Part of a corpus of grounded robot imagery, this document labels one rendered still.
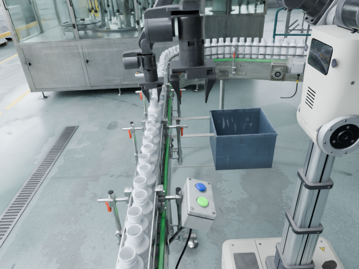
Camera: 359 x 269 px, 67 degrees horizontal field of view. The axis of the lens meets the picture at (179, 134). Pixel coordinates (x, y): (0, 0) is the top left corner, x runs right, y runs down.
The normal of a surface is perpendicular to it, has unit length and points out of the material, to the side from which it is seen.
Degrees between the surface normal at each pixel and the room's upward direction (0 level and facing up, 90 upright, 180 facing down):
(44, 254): 0
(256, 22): 90
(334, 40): 90
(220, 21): 90
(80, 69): 90
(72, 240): 0
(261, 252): 0
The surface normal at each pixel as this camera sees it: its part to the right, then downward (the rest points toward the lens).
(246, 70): -0.30, 0.50
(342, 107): 0.02, 0.66
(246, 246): -0.05, -0.86
